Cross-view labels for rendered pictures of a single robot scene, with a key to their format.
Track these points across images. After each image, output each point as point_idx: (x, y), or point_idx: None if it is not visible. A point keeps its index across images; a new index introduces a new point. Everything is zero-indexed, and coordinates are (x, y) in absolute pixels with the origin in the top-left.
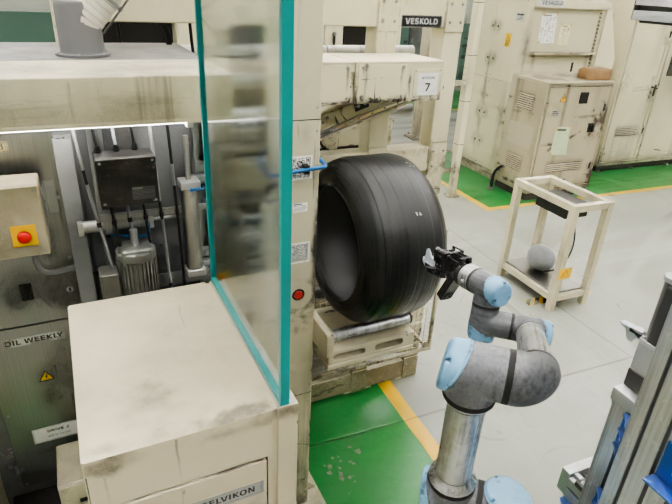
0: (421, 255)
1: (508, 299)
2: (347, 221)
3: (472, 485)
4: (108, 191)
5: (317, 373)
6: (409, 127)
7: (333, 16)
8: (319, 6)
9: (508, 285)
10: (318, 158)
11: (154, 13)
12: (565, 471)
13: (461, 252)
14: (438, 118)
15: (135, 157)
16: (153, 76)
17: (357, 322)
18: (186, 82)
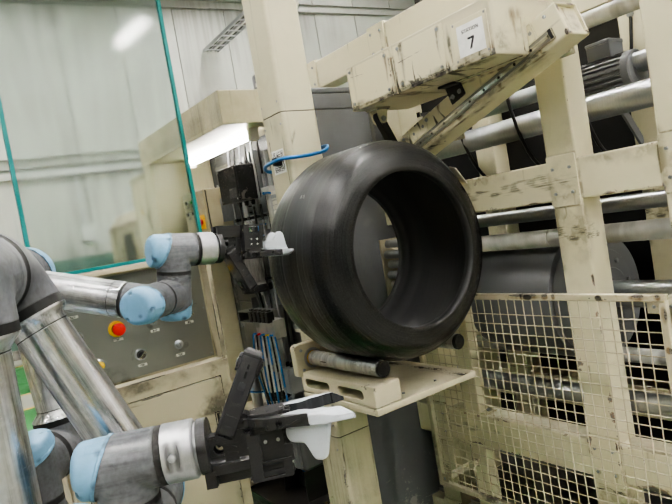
0: (291, 247)
1: (151, 258)
2: (460, 252)
3: (38, 420)
4: (222, 192)
5: (492, 492)
6: None
7: (468, 1)
8: (260, 12)
9: (150, 240)
10: (287, 150)
11: (347, 66)
12: None
13: (236, 225)
14: (662, 85)
15: (227, 167)
16: (194, 105)
17: (406, 380)
18: (203, 104)
